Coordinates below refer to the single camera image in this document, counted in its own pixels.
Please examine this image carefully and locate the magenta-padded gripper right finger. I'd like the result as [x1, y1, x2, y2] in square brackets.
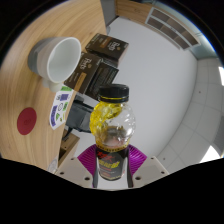
[126, 144, 170, 189]

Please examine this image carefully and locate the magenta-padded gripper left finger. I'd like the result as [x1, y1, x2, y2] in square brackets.
[54, 144, 98, 189]

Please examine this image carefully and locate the black-capped yellow drink bottle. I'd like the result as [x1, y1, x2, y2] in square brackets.
[89, 83, 137, 182]

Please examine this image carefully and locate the round grey disc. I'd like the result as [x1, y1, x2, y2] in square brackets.
[48, 158, 59, 174]

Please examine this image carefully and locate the grey backpack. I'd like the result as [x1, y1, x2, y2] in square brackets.
[64, 99, 96, 134]

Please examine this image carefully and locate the white printed leaflet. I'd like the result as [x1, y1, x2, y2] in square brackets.
[49, 85, 74, 131]

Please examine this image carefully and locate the rectangular ceiling light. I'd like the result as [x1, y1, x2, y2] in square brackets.
[199, 144, 222, 164]
[218, 66, 224, 87]

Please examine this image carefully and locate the flat round red coaster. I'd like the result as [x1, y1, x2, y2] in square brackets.
[16, 106, 38, 136]

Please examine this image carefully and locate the flat brown box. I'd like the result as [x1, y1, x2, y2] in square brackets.
[84, 61, 120, 101]
[63, 51, 103, 94]

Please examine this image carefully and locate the white and grey mug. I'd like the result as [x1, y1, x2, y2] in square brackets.
[27, 36, 82, 93]

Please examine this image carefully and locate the wooden shelf cabinet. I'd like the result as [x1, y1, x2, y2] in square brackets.
[114, 0, 203, 51]

